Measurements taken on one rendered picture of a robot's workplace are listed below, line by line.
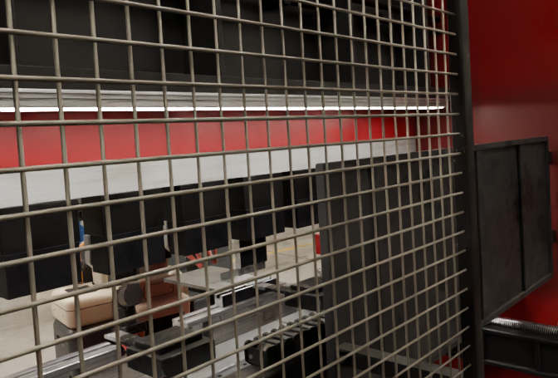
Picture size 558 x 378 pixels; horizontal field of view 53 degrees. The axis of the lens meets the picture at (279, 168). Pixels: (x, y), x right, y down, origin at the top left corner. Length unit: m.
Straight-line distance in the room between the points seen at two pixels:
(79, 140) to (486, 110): 1.36
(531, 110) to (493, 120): 0.13
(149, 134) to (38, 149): 0.25
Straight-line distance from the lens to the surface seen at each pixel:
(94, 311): 2.43
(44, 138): 1.14
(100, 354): 1.26
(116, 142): 1.21
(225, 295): 1.46
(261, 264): 1.55
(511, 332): 1.64
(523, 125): 1.99
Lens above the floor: 1.38
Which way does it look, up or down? 3 degrees down
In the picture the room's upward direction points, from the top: 4 degrees counter-clockwise
